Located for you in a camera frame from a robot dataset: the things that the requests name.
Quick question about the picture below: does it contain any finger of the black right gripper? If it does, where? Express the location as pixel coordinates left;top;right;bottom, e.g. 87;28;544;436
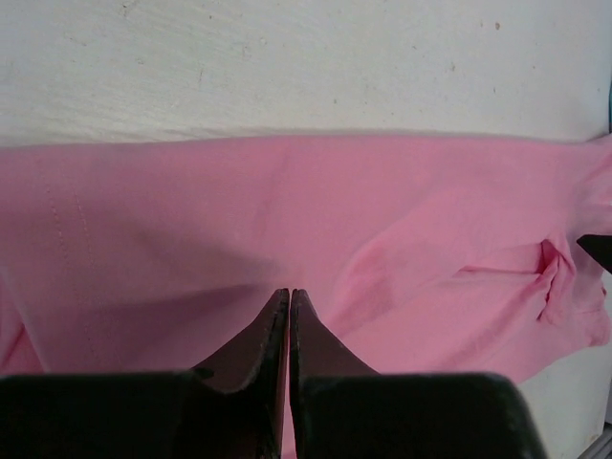
577;234;612;273

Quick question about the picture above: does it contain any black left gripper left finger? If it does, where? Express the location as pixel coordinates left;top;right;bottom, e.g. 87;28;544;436
190;289;290;458

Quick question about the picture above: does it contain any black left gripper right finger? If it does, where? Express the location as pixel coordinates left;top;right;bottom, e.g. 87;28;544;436
289;289;377;458

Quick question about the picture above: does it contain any pink t-shirt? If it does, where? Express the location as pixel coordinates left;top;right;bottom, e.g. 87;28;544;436
0;135;612;459

